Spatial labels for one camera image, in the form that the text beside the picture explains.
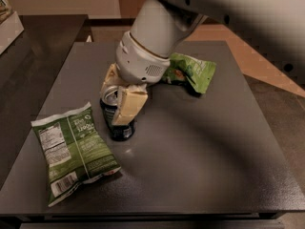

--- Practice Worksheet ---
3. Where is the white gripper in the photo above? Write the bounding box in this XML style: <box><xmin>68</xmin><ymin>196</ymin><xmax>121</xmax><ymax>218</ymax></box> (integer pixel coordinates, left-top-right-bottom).
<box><xmin>100</xmin><ymin>31</ymin><xmax>170</xmax><ymax>126</ymax></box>

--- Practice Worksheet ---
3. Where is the dark blue pepsi can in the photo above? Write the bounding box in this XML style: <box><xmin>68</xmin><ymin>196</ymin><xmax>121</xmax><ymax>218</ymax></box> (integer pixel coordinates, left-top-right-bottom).
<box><xmin>100</xmin><ymin>85</ymin><xmax>135</xmax><ymax>141</ymax></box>

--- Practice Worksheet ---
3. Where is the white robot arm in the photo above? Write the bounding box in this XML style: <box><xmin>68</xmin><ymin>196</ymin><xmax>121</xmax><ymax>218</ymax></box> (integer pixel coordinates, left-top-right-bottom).
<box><xmin>103</xmin><ymin>0</ymin><xmax>305</xmax><ymax>126</ymax></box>

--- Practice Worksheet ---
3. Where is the crumpled light green snack bag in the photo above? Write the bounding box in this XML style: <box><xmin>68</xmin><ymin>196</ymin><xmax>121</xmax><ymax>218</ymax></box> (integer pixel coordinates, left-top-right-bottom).
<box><xmin>161</xmin><ymin>52</ymin><xmax>216</xmax><ymax>94</ymax></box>

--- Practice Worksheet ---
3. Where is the green jalapeno chip bag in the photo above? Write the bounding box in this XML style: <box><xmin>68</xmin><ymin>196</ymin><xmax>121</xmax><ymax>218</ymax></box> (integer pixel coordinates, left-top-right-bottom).
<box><xmin>30</xmin><ymin>102</ymin><xmax>121</xmax><ymax>207</ymax></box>

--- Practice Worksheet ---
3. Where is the white box on counter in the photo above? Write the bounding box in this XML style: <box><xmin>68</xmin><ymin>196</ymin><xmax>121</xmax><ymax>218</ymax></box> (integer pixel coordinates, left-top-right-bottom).
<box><xmin>0</xmin><ymin>0</ymin><xmax>24</xmax><ymax>54</ymax></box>

